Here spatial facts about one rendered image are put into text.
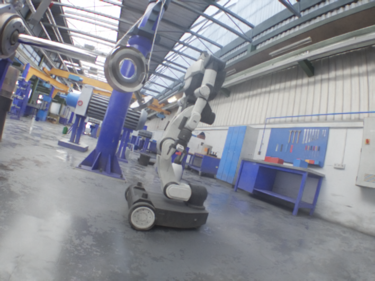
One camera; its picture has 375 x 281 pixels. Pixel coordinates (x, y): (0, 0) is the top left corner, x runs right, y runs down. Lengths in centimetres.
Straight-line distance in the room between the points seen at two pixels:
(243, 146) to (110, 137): 374
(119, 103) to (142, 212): 192
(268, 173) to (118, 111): 350
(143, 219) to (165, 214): 17
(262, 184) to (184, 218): 343
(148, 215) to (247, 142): 460
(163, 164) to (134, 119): 352
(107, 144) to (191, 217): 179
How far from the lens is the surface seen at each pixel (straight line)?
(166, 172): 155
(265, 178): 475
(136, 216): 137
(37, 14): 87
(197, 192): 165
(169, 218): 147
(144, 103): 155
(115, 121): 292
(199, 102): 142
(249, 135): 570
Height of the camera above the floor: 59
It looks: 4 degrees up
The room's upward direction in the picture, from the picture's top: 15 degrees clockwise
